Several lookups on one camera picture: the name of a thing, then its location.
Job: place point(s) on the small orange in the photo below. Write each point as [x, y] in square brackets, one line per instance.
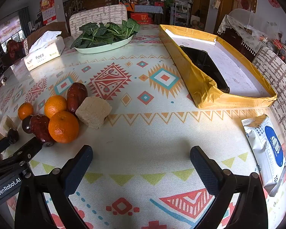
[25, 111]

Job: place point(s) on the large orange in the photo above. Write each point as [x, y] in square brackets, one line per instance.
[63, 127]

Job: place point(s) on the medium orange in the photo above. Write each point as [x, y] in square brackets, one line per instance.
[54, 105]

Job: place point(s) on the brown chair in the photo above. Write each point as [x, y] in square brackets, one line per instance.
[59, 27]

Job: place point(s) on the white oval plate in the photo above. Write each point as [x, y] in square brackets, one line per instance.
[97, 49]

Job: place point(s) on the large red date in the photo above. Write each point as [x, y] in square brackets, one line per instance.
[76, 95]

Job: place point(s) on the black tray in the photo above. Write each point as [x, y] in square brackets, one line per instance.
[205, 64]

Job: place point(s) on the red wall calendar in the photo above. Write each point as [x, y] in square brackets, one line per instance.
[48, 9]

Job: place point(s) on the spinach leaves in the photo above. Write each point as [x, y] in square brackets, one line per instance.
[97, 33]

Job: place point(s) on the wrinkled red date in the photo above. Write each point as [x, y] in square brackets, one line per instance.
[39, 127]

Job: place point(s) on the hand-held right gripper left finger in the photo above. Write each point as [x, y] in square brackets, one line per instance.
[78, 169]

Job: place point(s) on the white blue wet wipes pack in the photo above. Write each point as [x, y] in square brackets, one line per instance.
[259, 148]

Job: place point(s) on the beige spongy block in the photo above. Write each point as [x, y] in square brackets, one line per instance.
[93, 112]

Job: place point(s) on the blue checkered cloth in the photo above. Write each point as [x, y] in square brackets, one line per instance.
[147, 9]

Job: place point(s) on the patterned chair back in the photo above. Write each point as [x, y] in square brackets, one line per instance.
[97, 16]

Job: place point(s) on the small pale block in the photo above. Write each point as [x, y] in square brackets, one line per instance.
[7, 122]

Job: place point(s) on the red gift box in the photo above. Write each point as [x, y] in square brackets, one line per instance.
[140, 16]

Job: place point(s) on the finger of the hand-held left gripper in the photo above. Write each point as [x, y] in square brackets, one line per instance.
[29, 149]
[0, 145]

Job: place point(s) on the chair with speckled cover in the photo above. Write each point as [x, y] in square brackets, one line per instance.
[276, 76]

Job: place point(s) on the red paper wall decoration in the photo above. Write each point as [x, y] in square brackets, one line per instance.
[274, 0]

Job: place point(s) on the tissue pack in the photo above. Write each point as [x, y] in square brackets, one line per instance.
[45, 54]

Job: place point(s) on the metal shelf rack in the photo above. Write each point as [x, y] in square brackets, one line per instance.
[178, 12]

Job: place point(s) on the yellow taped box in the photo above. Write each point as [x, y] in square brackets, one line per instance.
[195, 76]

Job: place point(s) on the white fringed cloth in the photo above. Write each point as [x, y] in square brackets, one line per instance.
[238, 28]

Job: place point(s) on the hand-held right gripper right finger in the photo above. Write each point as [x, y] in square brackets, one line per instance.
[205, 169]

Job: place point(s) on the window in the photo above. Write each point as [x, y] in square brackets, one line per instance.
[8, 31]

